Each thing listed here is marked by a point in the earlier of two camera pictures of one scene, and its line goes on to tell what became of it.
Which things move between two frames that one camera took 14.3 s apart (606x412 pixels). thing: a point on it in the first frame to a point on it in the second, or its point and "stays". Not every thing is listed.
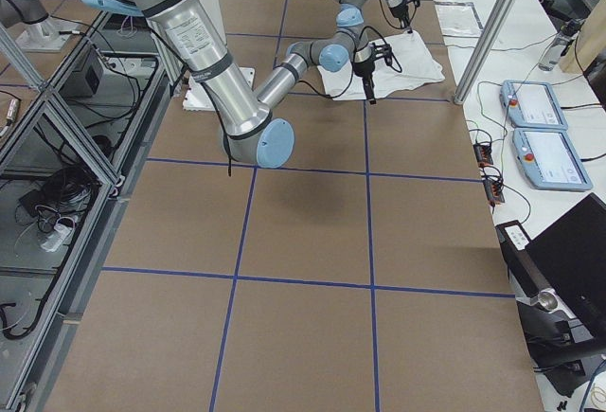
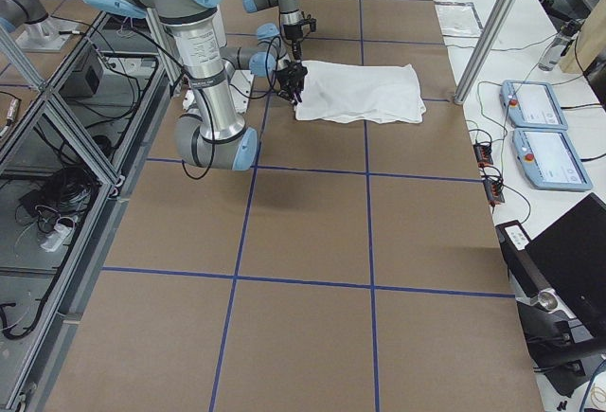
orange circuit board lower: (493, 190) stays
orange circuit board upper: (483, 154) stays
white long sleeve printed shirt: (412, 62) to (361, 93)
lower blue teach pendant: (549, 160) stays
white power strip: (57, 238) stays
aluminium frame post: (494, 31) stays
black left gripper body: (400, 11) to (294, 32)
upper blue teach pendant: (531, 103) stays
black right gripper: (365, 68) to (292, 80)
